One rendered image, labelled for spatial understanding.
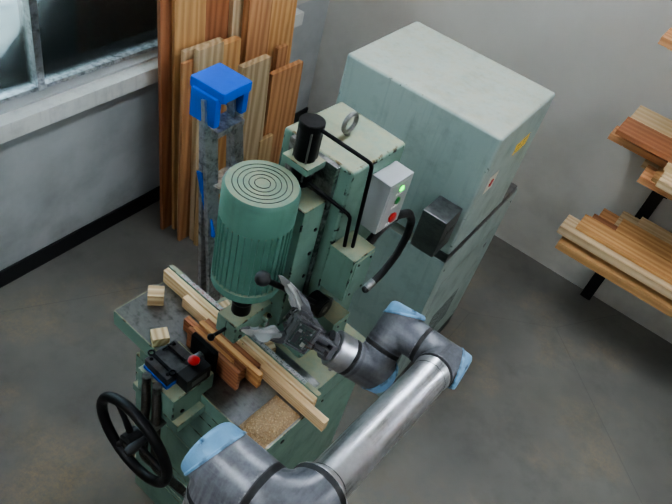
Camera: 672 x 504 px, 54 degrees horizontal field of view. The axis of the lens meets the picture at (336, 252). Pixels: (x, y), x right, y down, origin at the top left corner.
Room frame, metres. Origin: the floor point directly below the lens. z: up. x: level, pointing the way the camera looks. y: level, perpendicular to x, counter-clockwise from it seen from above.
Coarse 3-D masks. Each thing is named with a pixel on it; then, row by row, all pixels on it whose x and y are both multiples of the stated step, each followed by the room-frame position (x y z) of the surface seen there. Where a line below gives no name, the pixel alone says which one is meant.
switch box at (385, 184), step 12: (384, 168) 1.34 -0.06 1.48; (396, 168) 1.36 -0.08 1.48; (372, 180) 1.30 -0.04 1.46; (384, 180) 1.30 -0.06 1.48; (396, 180) 1.31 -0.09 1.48; (408, 180) 1.35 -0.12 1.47; (372, 192) 1.30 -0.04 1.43; (384, 192) 1.28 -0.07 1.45; (396, 192) 1.31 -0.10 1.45; (372, 204) 1.30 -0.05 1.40; (384, 204) 1.28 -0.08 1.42; (372, 216) 1.29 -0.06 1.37; (384, 216) 1.29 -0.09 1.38; (396, 216) 1.35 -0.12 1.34; (372, 228) 1.28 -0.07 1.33
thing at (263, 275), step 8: (264, 272) 0.95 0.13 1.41; (256, 280) 0.94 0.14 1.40; (264, 280) 0.94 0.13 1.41; (272, 280) 0.98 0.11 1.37; (280, 288) 1.00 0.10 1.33; (312, 296) 1.17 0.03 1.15; (320, 296) 1.18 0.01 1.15; (312, 304) 1.16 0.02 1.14; (320, 304) 1.16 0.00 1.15; (328, 304) 1.18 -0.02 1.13; (312, 312) 1.15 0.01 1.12; (320, 312) 1.15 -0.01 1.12
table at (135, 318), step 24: (168, 288) 1.27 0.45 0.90; (120, 312) 1.13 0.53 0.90; (144, 312) 1.16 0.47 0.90; (168, 312) 1.18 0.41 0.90; (144, 336) 1.08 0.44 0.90; (216, 384) 1.00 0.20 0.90; (240, 384) 1.02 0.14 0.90; (264, 384) 1.04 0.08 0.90; (192, 408) 0.93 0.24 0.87; (216, 408) 0.93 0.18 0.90; (240, 408) 0.95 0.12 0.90; (288, 432) 0.93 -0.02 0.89
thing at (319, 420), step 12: (192, 300) 1.22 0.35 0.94; (192, 312) 1.19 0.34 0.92; (204, 312) 1.19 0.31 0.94; (264, 372) 1.06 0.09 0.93; (276, 384) 1.03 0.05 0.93; (288, 384) 1.04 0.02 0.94; (288, 396) 1.01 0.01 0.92; (300, 396) 1.01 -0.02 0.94; (300, 408) 0.99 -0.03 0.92; (312, 408) 0.98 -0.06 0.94; (312, 420) 0.97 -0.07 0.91; (324, 420) 0.96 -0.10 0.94
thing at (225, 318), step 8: (256, 304) 1.16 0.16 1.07; (264, 304) 1.17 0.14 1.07; (224, 312) 1.10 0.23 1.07; (256, 312) 1.13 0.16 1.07; (264, 312) 1.16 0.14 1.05; (224, 320) 1.08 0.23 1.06; (232, 320) 1.08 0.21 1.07; (240, 320) 1.09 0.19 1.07; (248, 320) 1.10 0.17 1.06; (256, 320) 1.13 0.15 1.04; (216, 328) 1.10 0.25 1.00; (232, 328) 1.07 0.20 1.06; (232, 336) 1.07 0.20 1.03; (240, 336) 1.08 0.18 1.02
